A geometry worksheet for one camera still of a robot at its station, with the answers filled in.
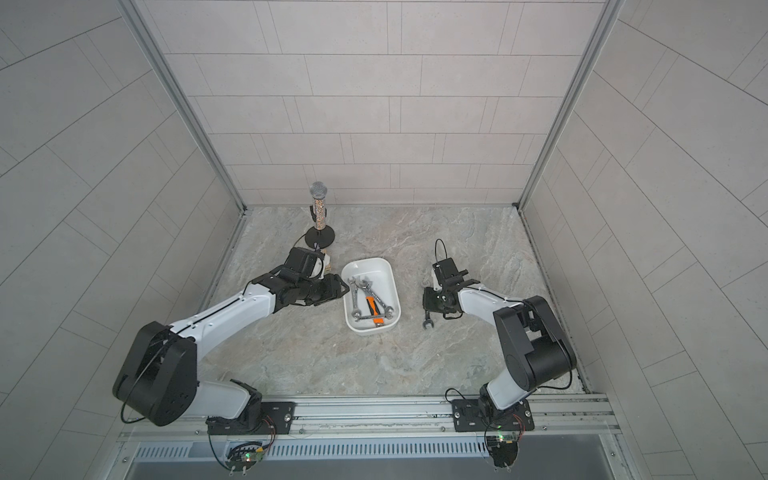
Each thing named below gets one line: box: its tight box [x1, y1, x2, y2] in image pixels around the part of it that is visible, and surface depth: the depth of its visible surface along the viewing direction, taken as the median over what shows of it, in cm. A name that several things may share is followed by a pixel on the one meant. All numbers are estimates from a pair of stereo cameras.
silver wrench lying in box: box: [352, 307, 394, 322], surface depth 89 cm
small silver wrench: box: [358, 276, 394, 319], surface depth 93 cm
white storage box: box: [341, 257, 402, 336], surface depth 93 cm
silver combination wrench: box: [348, 277, 362, 321], surface depth 91 cm
